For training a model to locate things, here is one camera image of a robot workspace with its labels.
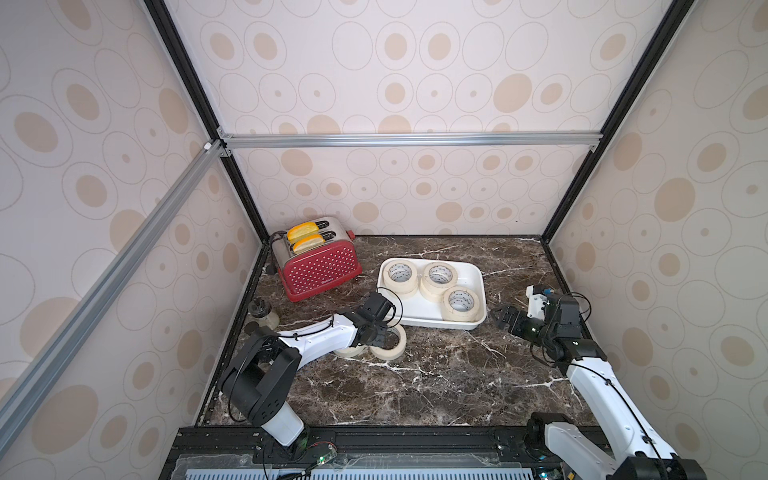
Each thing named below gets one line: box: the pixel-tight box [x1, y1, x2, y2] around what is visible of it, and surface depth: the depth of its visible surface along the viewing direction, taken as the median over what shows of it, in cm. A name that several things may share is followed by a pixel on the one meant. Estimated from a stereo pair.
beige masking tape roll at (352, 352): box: [333, 345, 368, 358], surface depth 90 cm
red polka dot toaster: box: [271, 217, 363, 303], surface depth 98 cm
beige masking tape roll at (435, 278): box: [419, 262, 458, 303], surface depth 102 cm
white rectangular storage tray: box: [376, 257, 487, 331], surface depth 101 cm
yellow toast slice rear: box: [287, 222, 319, 243], surface depth 95 cm
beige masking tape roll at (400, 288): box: [382, 260, 419, 295], surface depth 102 cm
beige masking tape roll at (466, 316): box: [441, 286, 482, 323], surface depth 93 cm
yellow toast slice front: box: [293, 235, 326, 252], surface depth 92 cm
